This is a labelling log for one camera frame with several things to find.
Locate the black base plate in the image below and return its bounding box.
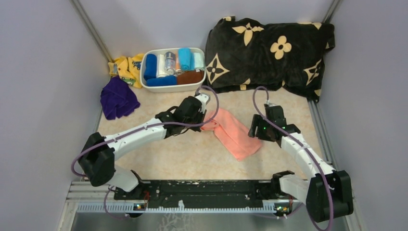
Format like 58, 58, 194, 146
114, 180, 289, 209

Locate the pale mint rolled towel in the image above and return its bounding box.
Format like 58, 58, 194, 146
192, 52, 204, 71

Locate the white rolled towel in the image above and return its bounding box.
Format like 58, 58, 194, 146
156, 54, 168, 78

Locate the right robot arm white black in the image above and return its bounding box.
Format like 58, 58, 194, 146
248, 103, 354, 222

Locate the white plastic bin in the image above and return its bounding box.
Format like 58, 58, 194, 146
140, 48, 207, 93

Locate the grey blue rolled towel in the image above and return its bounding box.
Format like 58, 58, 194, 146
165, 51, 176, 75

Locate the dark blue rolled towel lying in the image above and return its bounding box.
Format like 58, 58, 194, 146
146, 75, 177, 87

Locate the black floral blanket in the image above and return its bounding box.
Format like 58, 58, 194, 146
204, 16, 335, 102

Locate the light blue rolled towel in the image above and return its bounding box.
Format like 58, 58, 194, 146
178, 48, 191, 71

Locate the dark blue rolled towel upright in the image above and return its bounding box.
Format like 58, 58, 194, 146
143, 54, 157, 81

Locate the purple towel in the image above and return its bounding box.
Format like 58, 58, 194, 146
100, 76, 140, 120

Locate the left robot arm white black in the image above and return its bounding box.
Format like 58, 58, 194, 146
77, 93, 210, 199

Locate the brown rolled towel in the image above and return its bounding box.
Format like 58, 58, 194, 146
176, 70, 204, 85

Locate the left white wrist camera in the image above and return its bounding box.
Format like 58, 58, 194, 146
194, 92, 211, 105

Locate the yellow patterned cloth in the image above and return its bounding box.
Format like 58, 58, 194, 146
108, 53, 144, 89

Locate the aluminium frame rail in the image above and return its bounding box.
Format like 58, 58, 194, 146
57, 179, 364, 231

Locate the pink panda towel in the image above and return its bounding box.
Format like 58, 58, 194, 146
201, 108, 262, 161

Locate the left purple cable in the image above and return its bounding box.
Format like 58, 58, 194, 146
70, 85, 220, 220

